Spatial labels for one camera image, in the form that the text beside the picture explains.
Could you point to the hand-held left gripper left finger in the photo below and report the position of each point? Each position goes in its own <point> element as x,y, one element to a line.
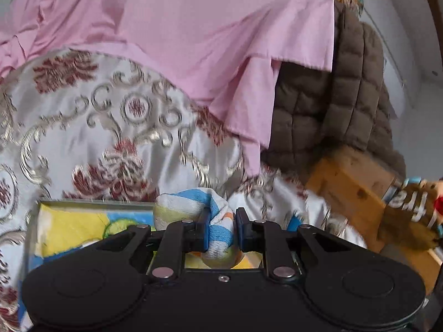
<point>204,233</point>

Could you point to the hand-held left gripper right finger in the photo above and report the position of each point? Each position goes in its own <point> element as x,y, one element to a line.
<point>241,233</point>

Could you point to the orange blue striped towel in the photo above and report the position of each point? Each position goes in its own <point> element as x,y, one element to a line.
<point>183,204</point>

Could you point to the grey metal tray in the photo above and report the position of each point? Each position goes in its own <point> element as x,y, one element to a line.
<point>33,230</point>

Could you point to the yellow blue printed towel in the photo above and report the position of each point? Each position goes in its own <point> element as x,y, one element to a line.
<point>69,228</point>

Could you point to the brown quilted blanket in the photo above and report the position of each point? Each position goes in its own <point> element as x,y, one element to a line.
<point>311,110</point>

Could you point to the floral satin blanket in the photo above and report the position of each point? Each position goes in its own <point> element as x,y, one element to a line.
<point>69,110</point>

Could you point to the pink bed sheet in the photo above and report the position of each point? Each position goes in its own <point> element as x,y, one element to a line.
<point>173,24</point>

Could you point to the wooden beam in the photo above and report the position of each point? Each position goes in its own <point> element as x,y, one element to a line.
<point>434,7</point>

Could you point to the wooden bed frame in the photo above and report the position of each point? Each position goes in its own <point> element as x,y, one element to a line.
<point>346,186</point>

